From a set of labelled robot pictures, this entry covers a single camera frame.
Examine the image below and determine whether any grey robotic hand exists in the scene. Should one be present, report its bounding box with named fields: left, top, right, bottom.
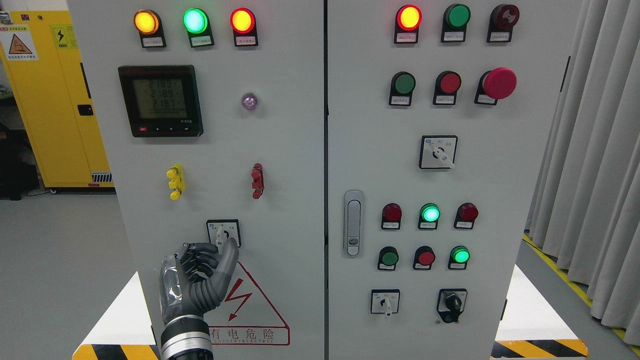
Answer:
left=159, top=237, right=239, bottom=325

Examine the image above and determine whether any white rotary switch door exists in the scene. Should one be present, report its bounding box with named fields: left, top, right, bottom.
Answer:
left=205, top=219, right=242, bottom=248

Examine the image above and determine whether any red electric danger sticker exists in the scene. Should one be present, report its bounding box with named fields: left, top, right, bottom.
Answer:
left=205, top=262, right=291, bottom=346

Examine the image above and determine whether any left striped cabinet base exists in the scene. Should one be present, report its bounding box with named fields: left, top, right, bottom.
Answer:
left=71, top=273, right=158, bottom=360

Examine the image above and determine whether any striped cabinet base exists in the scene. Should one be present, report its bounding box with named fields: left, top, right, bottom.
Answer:
left=71, top=273, right=158, bottom=360
left=490, top=266, right=590, bottom=360

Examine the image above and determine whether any yellow terminal connector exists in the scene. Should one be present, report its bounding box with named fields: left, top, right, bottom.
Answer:
left=166, top=163, right=186, bottom=201

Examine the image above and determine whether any red terminal connector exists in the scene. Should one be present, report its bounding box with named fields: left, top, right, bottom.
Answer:
left=251, top=162, right=265, bottom=199

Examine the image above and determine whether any left grey cabinet door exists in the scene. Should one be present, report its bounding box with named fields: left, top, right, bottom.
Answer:
left=67, top=0, right=325, bottom=360

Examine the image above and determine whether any grey cabinet door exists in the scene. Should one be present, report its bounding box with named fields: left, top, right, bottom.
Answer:
left=67, top=0, right=325, bottom=360
left=327, top=0, right=585, bottom=360

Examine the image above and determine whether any black digital power meter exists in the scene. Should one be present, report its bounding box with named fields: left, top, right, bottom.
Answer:
left=118, top=64, right=204, bottom=138

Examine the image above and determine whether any clear white indicator lamp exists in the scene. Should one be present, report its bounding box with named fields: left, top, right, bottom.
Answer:
left=241, top=92, right=259, bottom=111

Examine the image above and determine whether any green push button lower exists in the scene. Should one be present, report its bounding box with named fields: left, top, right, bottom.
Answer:
left=377, top=246, right=399, bottom=271

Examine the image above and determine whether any green push button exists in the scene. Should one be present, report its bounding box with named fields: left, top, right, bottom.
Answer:
left=377, top=246, right=399, bottom=271
left=388, top=71, right=416, bottom=107

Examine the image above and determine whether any dark red lamp left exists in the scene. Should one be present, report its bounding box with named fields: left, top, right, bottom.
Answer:
left=381, top=203, right=403, bottom=231

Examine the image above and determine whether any dark red lamp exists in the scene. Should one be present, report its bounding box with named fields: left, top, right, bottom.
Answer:
left=381, top=203, right=403, bottom=231
left=454, top=202, right=479, bottom=230

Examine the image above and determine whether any red push button lower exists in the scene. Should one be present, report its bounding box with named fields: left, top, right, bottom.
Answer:
left=413, top=245, right=436, bottom=271

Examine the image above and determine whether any red push button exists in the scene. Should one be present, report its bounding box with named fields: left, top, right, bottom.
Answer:
left=413, top=245, right=436, bottom=271
left=432, top=70, right=462, bottom=106

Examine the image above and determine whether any green lit lamp middle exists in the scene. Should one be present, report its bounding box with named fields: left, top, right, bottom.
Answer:
left=417, top=203, right=441, bottom=231

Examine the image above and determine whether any green indicator lamp top left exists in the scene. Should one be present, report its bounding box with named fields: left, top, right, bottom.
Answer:
left=182, top=7, right=215, bottom=48

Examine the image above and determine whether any yellow indicator lamp top left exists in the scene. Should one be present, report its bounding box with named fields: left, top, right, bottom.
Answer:
left=133, top=9, right=167, bottom=49

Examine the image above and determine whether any red indicator lamp top left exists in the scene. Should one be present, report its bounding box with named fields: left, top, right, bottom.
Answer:
left=230, top=7, right=259, bottom=47

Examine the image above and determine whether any green lit button lower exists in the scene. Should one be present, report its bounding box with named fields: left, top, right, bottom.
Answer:
left=447, top=245, right=471, bottom=271

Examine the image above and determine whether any yellow safety cabinet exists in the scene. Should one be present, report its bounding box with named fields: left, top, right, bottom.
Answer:
left=1, top=10, right=114, bottom=191

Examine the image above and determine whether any dark red lamp right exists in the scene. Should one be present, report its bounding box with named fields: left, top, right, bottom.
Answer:
left=454, top=202, right=479, bottom=230

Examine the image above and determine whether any green push button upper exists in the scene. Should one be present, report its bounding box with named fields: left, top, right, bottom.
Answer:
left=388, top=71, right=416, bottom=107

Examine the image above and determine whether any right grey cabinet door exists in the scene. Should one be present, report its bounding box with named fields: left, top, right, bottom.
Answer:
left=327, top=0, right=585, bottom=360

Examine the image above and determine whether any red push button upper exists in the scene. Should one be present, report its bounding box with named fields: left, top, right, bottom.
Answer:
left=432, top=70, right=462, bottom=106

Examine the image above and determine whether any right striped cabinet base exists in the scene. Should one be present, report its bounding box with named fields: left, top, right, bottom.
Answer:
left=490, top=266, right=590, bottom=360

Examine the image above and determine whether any red lit lamp right door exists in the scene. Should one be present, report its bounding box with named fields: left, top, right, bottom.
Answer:
left=393, top=4, right=423, bottom=44

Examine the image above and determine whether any red mushroom emergency stop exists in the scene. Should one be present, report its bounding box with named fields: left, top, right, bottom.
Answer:
left=473, top=67, right=518, bottom=106

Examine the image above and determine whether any dark green lamp top right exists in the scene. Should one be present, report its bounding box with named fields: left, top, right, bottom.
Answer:
left=440, top=3, right=471, bottom=43

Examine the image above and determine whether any grey curtain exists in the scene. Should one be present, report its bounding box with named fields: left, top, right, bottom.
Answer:
left=526, top=0, right=640, bottom=347

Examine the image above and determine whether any dark red buzzer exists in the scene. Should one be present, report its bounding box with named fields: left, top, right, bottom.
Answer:
left=486, top=4, right=521, bottom=43

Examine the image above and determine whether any silver door handle lock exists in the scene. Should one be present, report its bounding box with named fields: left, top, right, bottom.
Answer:
left=343, top=190, right=364, bottom=257

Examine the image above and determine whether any white rotary switch lower right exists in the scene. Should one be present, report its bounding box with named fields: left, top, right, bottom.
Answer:
left=369, top=288, right=401, bottom=316

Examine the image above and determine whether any white rotary switch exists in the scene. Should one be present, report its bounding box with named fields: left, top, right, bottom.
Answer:
left=418, top=135, right=458, bottom=170
left=369, top=288, right=401, bottom=316

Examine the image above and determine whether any black selector knob switch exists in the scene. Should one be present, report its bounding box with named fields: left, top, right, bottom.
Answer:
left=436, top=288, right=468, bottom=324

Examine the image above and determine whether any white rotary switch upper right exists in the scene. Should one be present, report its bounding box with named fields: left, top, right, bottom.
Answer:
left=418, top=135, right=458, bottom=170

